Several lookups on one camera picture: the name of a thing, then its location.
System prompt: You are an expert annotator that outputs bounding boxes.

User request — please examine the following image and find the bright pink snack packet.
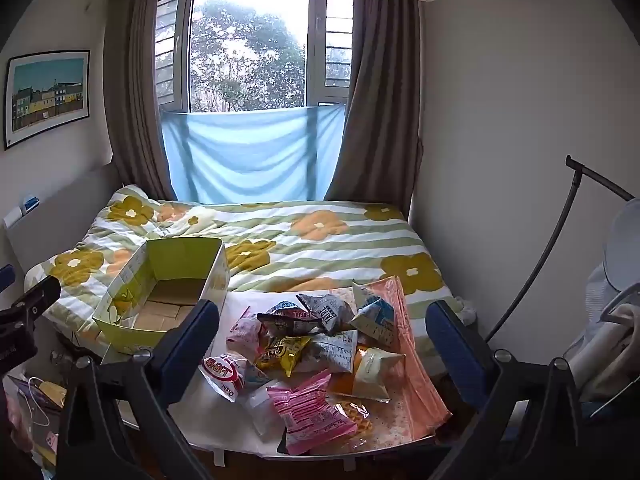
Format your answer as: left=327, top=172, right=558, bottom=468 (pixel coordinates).
left=266, top=370, right=359, bottom=457

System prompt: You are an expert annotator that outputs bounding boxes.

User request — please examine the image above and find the white standing fan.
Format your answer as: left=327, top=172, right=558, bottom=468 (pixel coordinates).
left=602, top=205, right=640, bottom=292

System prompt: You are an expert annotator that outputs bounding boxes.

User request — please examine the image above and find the pale fabric bundle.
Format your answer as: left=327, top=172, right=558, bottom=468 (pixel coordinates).
left=564, top=262, right=640, bottom=407

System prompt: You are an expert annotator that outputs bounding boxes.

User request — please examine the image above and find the floral striped blanket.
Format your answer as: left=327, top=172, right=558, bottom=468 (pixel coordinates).
left=22, top=184, right=468, bottom=361

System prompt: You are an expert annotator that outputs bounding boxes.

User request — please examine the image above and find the pink white snack packet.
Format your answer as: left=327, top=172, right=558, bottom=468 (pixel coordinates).
left=226, top=306, right=269, bottom=362

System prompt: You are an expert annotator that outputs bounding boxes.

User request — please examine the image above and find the white crumpled cloth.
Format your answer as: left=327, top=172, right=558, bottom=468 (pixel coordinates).
left=456, top=297, right=481, bottom=325

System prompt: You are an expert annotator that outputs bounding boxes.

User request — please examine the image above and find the silver blue snack packet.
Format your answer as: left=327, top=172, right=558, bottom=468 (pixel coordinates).
left=296, top=292, right=359, bottom=337

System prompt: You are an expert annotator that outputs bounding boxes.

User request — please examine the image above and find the dark red snack packet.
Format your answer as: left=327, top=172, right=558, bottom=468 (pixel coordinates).
left=256, top=310, right=327, bottom=339

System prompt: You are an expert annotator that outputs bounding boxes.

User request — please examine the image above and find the cream snack packet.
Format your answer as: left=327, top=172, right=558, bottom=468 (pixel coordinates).
left=352, top=347, right=406, bottom=404

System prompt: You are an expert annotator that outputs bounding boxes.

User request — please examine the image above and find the clear white snack packet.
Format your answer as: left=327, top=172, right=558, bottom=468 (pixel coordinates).
left=239, top=385, right=287, bottom=442

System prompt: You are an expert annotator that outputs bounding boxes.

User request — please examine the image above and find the yellow snack packet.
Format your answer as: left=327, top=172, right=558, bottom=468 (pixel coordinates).
left=255, top=335, right=312, bottom=379

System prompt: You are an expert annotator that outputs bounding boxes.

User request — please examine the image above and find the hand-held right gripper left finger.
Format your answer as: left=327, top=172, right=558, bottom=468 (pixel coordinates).
left=54, top=299, right=221, bottom=480

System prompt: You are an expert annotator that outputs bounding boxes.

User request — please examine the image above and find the yellow-green cardboard box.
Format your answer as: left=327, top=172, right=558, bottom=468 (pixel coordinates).
left=92, top=236, right=231, bottom=361

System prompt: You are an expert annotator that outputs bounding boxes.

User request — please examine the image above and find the white printed snack packet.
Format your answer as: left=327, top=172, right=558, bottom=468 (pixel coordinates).
left=300, top=329, right=359, bottom=374

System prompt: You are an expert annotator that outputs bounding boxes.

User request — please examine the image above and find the white red label snack packet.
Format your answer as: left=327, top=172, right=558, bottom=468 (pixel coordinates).
left=198, top=352, right=272, bottom=404

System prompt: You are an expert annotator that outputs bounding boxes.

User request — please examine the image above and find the floral tablecloth with peach border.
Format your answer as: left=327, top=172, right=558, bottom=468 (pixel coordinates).
left=165, top=275, right=453, bottom=461

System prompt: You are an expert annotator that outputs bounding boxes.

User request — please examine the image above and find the framed wall poster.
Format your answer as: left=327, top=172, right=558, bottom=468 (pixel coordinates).
left=4, top=50, right=92, bottom=152

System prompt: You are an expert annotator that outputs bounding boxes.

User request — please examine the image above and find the waffle snack packet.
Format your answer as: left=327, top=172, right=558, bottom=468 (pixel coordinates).
left=330, top=396, right=374, bottom=442

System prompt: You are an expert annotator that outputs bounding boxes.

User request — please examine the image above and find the white cable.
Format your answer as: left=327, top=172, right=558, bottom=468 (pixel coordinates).
left=26, top=376, right=67, bottom=442

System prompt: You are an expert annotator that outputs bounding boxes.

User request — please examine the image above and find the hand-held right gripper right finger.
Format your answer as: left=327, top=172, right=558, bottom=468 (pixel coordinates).
left=425, top=300, right=584, bottom=480

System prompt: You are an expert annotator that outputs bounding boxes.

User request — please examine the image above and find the brown curtain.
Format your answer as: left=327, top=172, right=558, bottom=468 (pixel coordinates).
left=324, top=0, right=424, bottom=222
left=102, top=0, right=177, bottom=202

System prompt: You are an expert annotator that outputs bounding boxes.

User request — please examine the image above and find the grey headboard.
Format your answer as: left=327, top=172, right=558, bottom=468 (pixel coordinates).
left=0, top=164, right=122, bottom=281

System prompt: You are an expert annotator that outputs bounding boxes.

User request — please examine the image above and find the black cable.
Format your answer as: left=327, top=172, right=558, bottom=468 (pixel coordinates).
left=485, top=155, right=636, bottom=347

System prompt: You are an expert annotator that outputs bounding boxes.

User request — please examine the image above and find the window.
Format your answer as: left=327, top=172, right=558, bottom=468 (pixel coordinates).
left=152, top=0, right=358, bottom=114

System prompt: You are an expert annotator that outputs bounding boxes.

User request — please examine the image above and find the yellow pouch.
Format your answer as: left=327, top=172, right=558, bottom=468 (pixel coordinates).
left=37, top=380, right=69, bottom=409

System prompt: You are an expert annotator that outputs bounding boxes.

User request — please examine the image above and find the blue label clear snack packet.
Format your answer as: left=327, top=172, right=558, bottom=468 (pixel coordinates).
left=267, top=299, right=302, bottom=317

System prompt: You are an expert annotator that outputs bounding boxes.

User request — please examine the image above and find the light blue cloth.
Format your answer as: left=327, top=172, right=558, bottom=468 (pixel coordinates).
left=161, top=102, right=347, bottom=206

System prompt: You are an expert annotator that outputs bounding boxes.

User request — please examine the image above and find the white blue snack packet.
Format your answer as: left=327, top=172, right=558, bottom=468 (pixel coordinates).
left=350, top=282, right=399, bottom=347

